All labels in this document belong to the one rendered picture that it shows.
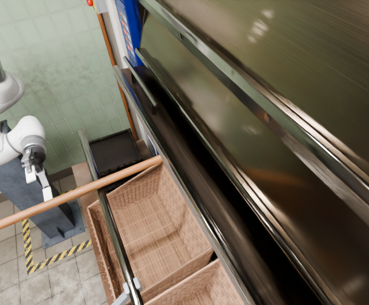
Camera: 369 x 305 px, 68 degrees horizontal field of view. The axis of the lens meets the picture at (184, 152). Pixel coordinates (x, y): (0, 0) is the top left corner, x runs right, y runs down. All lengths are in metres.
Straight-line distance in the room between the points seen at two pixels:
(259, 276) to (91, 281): 1.71
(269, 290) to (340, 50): 0.44
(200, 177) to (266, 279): 0.28
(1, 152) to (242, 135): 1.03
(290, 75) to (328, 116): 0.08
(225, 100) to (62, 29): 1.52
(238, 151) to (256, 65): 0.24
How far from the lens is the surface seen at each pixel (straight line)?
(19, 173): 1.88
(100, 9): 1.66
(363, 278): 0.53
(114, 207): 1.65
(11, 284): 2.48
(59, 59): 2.11
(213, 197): 0.69
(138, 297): 0.86
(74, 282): 2.26
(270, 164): 0.58
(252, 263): 0.63
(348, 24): 0.38
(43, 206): 1.06
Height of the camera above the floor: 1.99
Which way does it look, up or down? 49 degrees down
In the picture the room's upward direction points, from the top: 6 degrees counter-clockwise
